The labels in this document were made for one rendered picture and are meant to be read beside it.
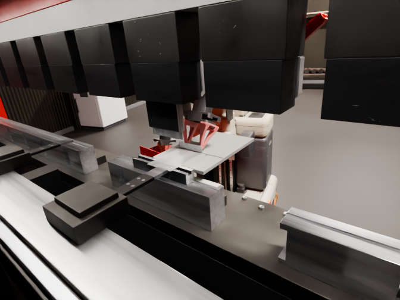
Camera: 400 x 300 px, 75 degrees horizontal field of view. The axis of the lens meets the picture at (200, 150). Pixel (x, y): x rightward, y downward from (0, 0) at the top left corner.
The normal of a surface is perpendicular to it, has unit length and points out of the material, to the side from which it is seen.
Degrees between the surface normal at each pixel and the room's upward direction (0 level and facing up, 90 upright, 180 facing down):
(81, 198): 0
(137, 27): 90
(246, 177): 90
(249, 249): 0
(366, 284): 90
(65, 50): 90
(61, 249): 0
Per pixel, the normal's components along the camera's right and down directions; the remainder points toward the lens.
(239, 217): -0.07, -0.92
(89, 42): -0.61, 0.34
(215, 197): 0.79, 0.18
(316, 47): -0.41, 0.37
